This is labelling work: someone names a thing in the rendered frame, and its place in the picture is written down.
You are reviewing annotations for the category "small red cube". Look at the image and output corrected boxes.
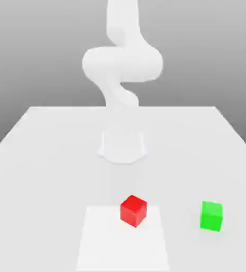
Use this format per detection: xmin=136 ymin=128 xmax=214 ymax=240
xmin=120 ymin=194 xmax=148 ymax=228

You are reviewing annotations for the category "small green cube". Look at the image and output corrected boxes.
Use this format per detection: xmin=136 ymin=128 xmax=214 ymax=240
xmin=199 ymin=200 xmax=224 ymax=232

